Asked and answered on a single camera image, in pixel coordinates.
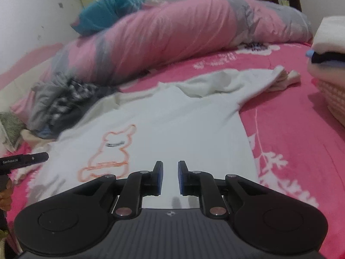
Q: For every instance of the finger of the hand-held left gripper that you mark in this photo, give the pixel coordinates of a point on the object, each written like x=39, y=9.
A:
x=35, y=157

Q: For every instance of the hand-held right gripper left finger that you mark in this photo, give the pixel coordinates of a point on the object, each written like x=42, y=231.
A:
x=159, y=179

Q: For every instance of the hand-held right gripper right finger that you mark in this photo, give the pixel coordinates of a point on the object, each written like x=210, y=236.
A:
x=182, y=180

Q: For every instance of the white sweatshirt with bear outline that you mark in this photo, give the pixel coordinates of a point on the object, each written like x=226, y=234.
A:
x=175, y=118

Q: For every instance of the person's left hand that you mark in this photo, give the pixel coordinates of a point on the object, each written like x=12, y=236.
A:
x=6, y=199

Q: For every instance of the beige cloth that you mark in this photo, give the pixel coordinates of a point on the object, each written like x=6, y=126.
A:
x=32, y=136

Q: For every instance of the blue garment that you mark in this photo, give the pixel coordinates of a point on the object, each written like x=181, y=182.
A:
x=47, y=133

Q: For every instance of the dark grey garment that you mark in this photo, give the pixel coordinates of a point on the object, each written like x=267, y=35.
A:
x=72, y=118

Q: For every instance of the black and white plaid shirt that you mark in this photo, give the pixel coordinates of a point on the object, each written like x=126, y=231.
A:
x=70, y=94

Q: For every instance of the pink floral blanket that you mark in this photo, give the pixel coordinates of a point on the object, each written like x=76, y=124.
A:
x=291, y=140

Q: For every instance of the pink and grey quilt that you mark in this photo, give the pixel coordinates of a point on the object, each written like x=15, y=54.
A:
x=161, y=37

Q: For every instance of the teal patterned pillow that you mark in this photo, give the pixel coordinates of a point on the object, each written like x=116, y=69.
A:
x=99, y=16

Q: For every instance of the pink checkered folded garment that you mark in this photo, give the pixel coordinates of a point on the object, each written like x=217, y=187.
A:
x=334, y=102

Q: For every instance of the lavender folded garment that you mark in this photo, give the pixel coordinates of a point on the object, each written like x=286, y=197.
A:
x=310, y=53

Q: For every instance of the black folded garment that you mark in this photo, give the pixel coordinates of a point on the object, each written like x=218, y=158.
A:
x=328, y=56

